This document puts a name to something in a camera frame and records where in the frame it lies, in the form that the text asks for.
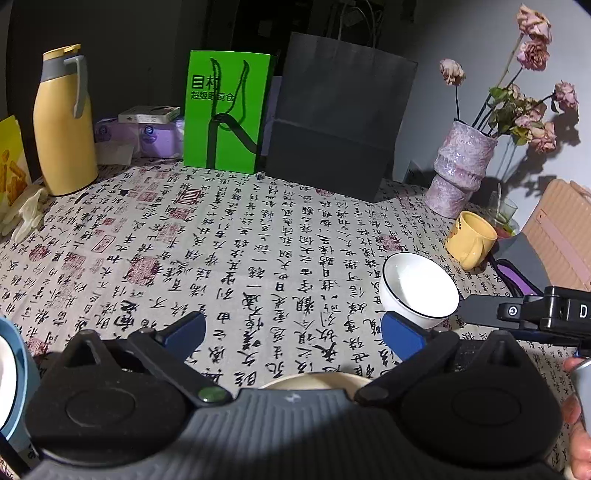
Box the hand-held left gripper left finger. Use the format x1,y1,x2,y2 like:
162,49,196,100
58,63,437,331
58,310,234,408

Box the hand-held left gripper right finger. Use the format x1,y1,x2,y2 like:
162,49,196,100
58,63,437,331
355,311,532,408

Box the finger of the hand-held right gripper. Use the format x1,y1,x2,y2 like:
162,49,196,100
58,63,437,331
459,295,546,330

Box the cream deep plate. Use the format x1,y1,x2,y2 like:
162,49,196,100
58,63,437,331
257,372,372,394

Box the blue bowl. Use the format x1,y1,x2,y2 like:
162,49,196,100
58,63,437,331
0,316,43,454

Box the person's right hand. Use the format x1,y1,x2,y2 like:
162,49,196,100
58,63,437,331
561,357,591,480

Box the grey and purple pouch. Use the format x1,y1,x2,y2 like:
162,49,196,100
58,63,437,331
492,231,555,298

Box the yellow mug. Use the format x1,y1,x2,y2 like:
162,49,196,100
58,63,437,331
445,211,498,271

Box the calligraphy printed tablecloth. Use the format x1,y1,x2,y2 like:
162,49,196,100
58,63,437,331
0,157,591,472

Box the clear drinking glass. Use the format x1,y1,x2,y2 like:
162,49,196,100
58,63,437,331
489,191,520,238

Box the purple ceramic vase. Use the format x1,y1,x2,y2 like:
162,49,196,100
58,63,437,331
425,121,499,219

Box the purple tissue pack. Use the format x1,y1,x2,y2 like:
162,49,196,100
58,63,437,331
95,117,140,155
139,121,185,160

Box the dried pink flowers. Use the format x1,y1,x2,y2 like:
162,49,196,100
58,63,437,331
438,4,580,155

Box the white glove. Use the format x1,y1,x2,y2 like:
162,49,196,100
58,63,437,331
0,185,49,243

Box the green paper bag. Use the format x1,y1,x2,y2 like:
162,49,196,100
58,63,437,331
184,50,277,175

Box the small white box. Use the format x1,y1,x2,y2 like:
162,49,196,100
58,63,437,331
119,106,181,124

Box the black paper bag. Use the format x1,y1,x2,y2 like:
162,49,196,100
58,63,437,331
264,0,419,203

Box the yellow thermos jug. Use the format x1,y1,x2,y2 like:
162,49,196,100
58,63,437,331
33,44,99,197

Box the yellow snack box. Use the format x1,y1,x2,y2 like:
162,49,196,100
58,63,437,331
0,115,33,209

